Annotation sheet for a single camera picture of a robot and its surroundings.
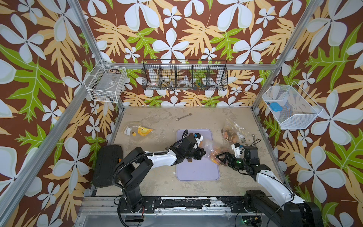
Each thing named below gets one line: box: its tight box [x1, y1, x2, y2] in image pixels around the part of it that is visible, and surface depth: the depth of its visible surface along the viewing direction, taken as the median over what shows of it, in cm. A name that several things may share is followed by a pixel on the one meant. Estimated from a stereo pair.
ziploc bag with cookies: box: [121, 121, 156, 140], surface depth 98 cm
